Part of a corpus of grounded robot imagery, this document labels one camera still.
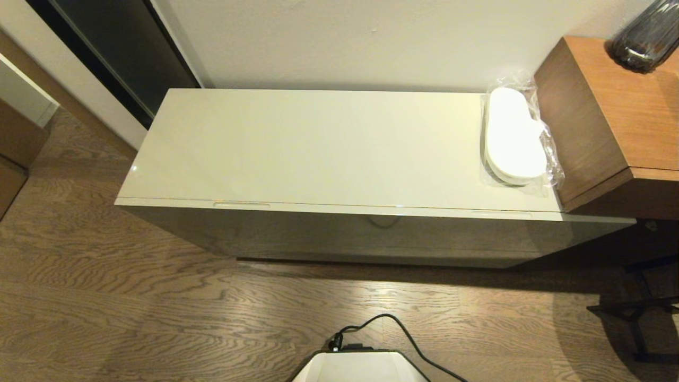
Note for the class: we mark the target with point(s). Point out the dark door panel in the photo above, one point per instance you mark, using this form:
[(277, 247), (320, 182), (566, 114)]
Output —
[(127, 48)]

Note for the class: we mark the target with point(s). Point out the brown wooden side cabinet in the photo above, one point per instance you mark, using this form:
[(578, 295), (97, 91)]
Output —
[(610, 122)]

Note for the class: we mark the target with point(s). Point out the dark glass vase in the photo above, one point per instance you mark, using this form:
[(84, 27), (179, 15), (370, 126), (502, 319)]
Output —
[(644, 40)]

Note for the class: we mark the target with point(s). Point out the glossy white drawer cabinet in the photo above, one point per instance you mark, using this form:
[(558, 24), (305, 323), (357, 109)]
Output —
[(318, 148)]

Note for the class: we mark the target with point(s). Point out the white slippers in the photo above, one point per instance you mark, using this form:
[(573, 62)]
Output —
[(512, 138)]

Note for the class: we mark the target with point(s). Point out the brown and white furniture piece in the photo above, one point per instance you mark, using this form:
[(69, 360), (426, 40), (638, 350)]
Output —
[(16, 138)]

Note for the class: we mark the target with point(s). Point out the silver and black robot base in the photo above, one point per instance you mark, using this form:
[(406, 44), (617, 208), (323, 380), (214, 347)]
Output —
[(360, 369)]

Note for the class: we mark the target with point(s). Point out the white door frame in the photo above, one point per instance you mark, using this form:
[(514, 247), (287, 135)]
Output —
[(79, 90)]

